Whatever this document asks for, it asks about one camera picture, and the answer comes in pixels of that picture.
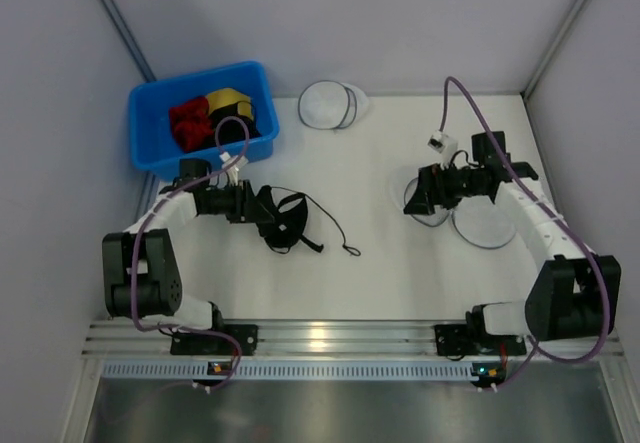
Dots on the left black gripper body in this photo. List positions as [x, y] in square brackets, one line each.
[248, 202]

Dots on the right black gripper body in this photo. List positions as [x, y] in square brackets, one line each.
[436, 188]

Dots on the black bra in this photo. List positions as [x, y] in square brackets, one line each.
[290, 213]

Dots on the white mesh laundry bag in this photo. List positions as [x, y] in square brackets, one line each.
[476, 220]
[329, 105]

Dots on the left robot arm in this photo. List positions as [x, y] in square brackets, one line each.
[142, 280]

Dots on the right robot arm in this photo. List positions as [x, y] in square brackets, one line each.
[575, 292]

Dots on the yellow bra in bin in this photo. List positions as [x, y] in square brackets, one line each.
[229, 97]

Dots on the black garment in bin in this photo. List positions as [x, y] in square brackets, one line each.
[227, 130]

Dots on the red garment in bin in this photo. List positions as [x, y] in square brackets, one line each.
[190, 125]

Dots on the blue plastic bin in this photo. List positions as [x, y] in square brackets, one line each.
[152, 145]

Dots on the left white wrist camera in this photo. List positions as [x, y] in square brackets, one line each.
[231, 166]

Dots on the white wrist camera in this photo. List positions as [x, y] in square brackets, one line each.
[231, 166]
[442, 143]

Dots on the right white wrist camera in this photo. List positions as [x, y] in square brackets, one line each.
[442, 143]

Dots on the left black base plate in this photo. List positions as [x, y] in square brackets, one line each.
[194, 344]

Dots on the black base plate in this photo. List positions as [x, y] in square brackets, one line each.
[194, 344]
[461, 340]

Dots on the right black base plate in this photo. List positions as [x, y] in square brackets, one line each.
[461, 340]

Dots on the aluminium mounting rail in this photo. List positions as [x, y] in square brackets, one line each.
[280, 339]

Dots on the perforated cable duct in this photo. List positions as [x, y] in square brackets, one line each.
[273, 370]

